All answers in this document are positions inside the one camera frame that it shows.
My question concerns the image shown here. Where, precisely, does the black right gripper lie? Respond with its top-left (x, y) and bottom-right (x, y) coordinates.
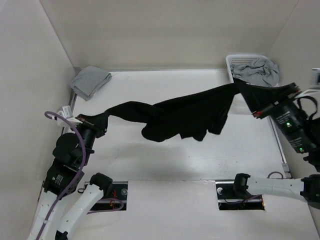
top-left (235, 80), bottom-right (316, 151)

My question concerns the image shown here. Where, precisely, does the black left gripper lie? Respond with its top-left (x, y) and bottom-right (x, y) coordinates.
top-left (72, 111), bottom-right (111, 166)

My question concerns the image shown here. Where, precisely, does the black tank top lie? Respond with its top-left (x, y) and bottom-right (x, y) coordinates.
top-left (82, 79), bottom-right (298, 143)

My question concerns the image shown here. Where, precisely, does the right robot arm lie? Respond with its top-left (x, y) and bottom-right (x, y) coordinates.
top-left (231, 78), bottom-right (320, 209)

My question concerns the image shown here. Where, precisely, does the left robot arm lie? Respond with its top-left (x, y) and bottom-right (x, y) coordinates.
top-left (28, 111), bottom-right (113, 240)

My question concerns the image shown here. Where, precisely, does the crumpled grey tank top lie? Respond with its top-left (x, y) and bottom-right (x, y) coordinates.
top-left (230, 58), bottom-right (280, 88)

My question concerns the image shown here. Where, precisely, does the folded grey tank top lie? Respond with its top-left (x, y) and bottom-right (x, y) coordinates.
top-left (69, 66), bottom-right (112, 101)

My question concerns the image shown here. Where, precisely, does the white plastic laundry basket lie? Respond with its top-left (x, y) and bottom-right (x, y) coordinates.
top-left (225, 54), bottom-right (280, 87)

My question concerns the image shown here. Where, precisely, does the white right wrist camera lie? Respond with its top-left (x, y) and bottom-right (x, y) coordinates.
top-left (299, 68), bottom-right (320, 98)

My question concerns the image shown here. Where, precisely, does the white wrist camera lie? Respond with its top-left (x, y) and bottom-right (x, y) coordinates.
top-left (54, 105), bottom-right (82, 129)
top-left (299, 68), bottom-right (320, 98)

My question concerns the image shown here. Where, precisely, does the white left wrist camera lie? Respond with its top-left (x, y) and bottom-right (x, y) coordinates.
top-left (54, 105), bottom-right (82, 129)

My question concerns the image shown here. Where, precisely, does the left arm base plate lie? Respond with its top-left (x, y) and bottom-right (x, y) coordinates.
top-left (90, 182), bottom-right (129, 213)

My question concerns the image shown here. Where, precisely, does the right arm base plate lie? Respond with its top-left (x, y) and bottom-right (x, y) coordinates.
top-left (215, 180), bottom-right (265, 211)

